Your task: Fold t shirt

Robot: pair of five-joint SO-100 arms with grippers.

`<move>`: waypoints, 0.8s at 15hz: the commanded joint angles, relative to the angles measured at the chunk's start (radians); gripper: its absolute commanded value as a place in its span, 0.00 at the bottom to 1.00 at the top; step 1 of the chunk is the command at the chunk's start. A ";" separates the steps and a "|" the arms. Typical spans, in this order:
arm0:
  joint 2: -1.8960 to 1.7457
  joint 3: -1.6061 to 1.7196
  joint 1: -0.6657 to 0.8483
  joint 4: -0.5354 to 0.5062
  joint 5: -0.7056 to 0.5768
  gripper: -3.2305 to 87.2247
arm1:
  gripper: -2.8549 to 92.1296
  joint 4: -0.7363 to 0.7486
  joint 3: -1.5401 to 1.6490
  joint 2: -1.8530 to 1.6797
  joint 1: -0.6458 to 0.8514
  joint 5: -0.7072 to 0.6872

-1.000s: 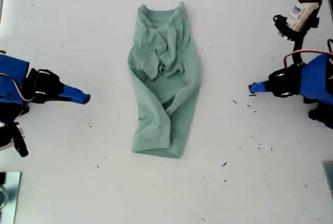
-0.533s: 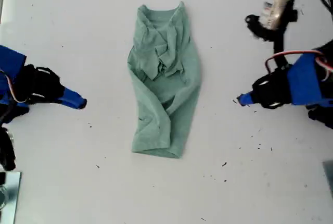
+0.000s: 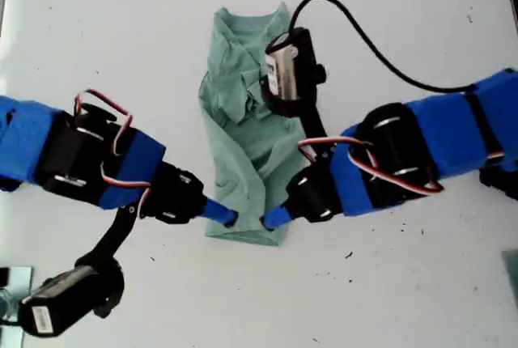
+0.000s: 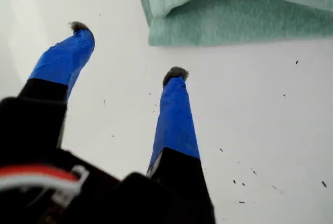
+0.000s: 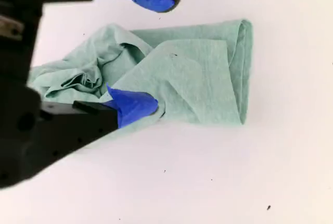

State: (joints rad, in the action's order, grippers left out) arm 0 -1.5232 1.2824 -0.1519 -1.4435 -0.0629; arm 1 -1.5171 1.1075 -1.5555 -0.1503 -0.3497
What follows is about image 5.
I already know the green t-shirt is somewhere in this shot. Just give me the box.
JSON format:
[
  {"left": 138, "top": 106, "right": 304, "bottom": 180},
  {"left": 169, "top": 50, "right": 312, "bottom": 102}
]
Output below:
[{"left": 27, "top": 18, "right": 253, "bottom": 151}]

